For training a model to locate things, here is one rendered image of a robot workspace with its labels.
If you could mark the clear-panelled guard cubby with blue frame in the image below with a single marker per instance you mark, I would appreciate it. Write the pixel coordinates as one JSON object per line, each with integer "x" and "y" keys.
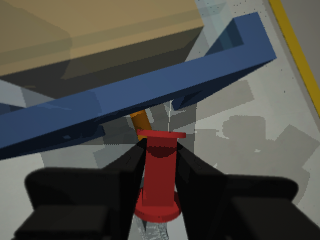
{"x": 51, "y": 49}

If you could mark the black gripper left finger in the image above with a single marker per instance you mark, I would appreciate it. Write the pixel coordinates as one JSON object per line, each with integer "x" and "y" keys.
{"x": 116, "y": 186}

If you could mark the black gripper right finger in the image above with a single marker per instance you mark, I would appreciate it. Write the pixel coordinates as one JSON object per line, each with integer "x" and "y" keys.
{"x": 204, "y": 192}

